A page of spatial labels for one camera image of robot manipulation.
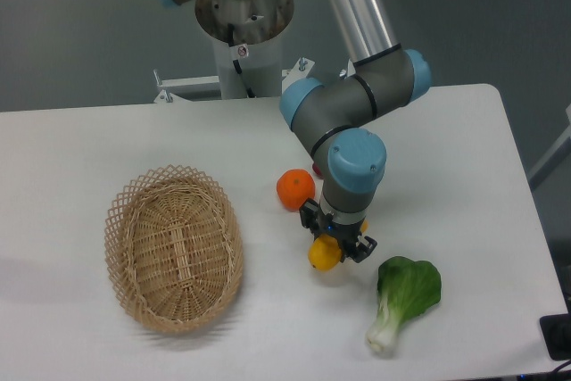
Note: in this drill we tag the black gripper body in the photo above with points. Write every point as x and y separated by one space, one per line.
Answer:
346 235

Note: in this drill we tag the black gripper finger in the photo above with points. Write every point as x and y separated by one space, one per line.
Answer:
358 249
309 215

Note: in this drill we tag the yellow mango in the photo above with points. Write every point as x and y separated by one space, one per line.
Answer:
325 252

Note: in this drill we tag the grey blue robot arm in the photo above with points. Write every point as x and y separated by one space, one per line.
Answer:
329 121

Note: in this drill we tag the orange tangerine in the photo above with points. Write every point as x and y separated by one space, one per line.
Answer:
294 187

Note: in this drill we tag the purple sweet potato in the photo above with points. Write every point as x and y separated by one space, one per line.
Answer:
317 170

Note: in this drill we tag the green bok choy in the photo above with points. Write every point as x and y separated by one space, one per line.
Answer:
406 289

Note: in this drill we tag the woven wicker basket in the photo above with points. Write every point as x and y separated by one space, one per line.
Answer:
173 249

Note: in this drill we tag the black device at table edge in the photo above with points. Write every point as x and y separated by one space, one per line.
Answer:
556 334

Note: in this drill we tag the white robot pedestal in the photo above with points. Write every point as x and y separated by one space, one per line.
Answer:
252 22

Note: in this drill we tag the white metal base frame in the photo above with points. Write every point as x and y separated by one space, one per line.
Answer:
285 80

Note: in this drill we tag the grey frame leg right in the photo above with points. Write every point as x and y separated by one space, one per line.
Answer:
558 151

